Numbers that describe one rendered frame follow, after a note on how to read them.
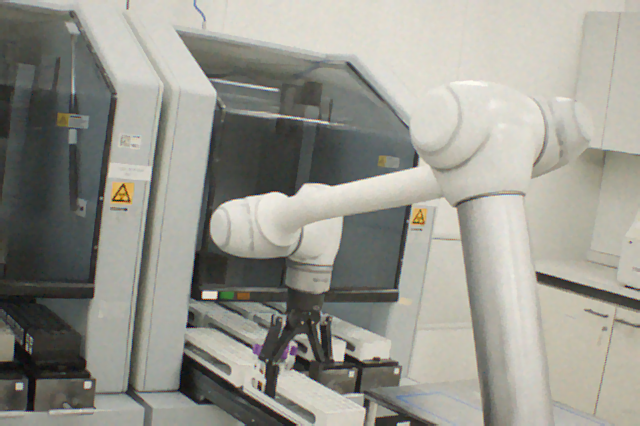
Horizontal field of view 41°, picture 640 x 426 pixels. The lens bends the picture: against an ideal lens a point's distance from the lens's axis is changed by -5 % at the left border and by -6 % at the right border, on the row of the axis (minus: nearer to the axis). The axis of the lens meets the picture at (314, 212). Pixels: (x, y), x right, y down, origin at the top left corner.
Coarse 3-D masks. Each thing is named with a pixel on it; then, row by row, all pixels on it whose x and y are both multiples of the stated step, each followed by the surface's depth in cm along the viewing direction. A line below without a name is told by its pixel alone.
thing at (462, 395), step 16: (416, 384) 212; (432, 384) 214; (448, 384) 215; (464, 384) 217; (368, 400) 201; (384, 400) 196; (400, 400) 197; (416, 400) 198; (432, 400) 200; (448, 400) 201; (464, 400) 203; (368, 416) 201; (416, 416) 188; (432, 416) 188; (448, 416) 189; (464, 416) 190; (480, 416) 192; (560, 416) 199; (576, 416) 200; (592, 416) 201
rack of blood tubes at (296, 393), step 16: (288, 384) 181; (304, 384) 184; (320, 384) 184; (272, 400) 180; (288, 400) 182; (304, 400) 171; (320, 400) 173; (336, 400) 175; (288, 416) 175; (304, 416) 179; (320, 416) 167; (336, 416) 167; (352, 416) 169
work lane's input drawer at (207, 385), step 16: (192, 368) 204; (192, 384) 203; (208, 384) 197; (224, 384) 194; (224, 400) 192; (240, 400) 186; (256, 400) 183; (240, 416) 186; (256, 416) 181; (272, 416) 178
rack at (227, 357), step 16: (192, 336) 209; (208, 336) 212; (224, 336) 214; (192, 352) 209; (208, 352) 201; (224, 352) 200; (240, 352) 202; (224, 368) 207; (240, 368) 191; (240, 384) 192
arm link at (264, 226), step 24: (312, 192) 159; (336, 192) 157; (360, 192) 156; (384, 192) 155; (408, 192) 154; (432, 192) 153; (216, 216) 164; (240, 216) 162; (264, 216) 162; (288, 216) 160; (312, 216) 158; (336, 216) 159; (216, 240) 164; (240, 240) 162; (264, 240) 163; (288, 240) 164
